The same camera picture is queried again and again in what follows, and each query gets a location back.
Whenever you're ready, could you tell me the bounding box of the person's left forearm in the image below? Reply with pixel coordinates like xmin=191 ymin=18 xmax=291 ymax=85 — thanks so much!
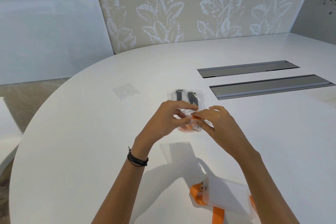
xmin=90 ymin=141 xmax=155 ymax=224

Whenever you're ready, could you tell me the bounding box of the grey table cable hatch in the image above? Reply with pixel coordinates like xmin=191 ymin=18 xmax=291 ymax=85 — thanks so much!
xmin=209 ymin=74 xmax=336 ymax=100
xmin=197 ymin=60 xmax=300 ymax=78

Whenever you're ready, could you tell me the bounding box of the person's left hand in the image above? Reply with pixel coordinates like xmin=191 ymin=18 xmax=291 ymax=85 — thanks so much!
xmin=134 ymin=100 xmax=199 ymax=153

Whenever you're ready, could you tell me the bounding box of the black cord bracelet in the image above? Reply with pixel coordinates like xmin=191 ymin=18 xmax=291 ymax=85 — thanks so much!
xmin=127 ymin=146 xmax=149 ymax=167

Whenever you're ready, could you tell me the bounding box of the clear badge holder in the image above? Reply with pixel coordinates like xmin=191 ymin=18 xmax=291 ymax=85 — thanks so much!
xmin=201 ymin=175 xmax=253 ymax=217

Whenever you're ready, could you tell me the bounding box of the clear bag with black straps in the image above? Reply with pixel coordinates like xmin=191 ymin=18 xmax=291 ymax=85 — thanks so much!
xmin=166 ymin=88 xmax=207 ymax=109

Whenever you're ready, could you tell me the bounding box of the person's right hand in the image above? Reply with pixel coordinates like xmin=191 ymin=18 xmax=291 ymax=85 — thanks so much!
xmin=191 ymin=105 xmax=254 ymax=160

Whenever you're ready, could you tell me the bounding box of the orange lanyard with metal clip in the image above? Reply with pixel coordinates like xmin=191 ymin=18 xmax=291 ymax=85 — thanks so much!
xmin=190 ymin=183 xmax=257 ymax=224

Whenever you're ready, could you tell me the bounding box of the empty clear plastic bag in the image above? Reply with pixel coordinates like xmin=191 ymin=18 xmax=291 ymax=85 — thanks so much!
xmin=112 ymin=82 xmax=141 ymax=101

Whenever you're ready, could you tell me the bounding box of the person's right forearm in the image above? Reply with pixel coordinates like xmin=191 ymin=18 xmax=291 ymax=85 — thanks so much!
xmin=235 ymin=149 xmax=301 ymax=224

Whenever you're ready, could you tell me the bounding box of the small clear plastic bag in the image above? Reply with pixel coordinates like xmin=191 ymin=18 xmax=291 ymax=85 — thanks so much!
xmin=176 ymin=108 xmax=211 ymax=134

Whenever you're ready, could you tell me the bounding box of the clear plastic sleeve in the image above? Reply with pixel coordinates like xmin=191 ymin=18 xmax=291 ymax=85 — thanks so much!
xmin=159 ymin=141 xmax=200 ymax=167

